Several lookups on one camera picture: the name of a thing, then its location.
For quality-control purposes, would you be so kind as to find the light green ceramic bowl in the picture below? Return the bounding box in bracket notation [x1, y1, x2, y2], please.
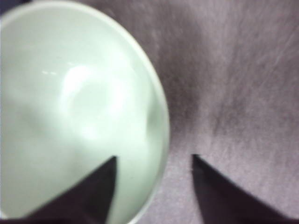
[0, 0, 170, 224]

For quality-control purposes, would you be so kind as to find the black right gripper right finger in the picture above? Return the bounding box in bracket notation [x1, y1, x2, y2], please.
[192, 154, 299, 224]

